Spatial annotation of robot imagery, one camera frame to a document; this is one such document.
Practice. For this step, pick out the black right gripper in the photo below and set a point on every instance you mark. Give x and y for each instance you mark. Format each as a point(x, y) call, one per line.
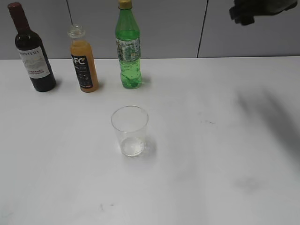
point(243, 11)

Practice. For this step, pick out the transparent plastic cup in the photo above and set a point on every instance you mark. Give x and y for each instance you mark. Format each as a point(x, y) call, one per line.
point(130, 125)

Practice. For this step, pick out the NFC orange juice bottle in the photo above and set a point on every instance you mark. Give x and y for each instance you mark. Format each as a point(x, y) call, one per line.
point(83, 60)

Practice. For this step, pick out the green plastic soda bottle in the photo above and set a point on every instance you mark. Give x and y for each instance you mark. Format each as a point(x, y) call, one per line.
point(127, 35)

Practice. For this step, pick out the dark red wine bottle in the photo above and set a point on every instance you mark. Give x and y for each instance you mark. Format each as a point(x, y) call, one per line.
point(31, 51)

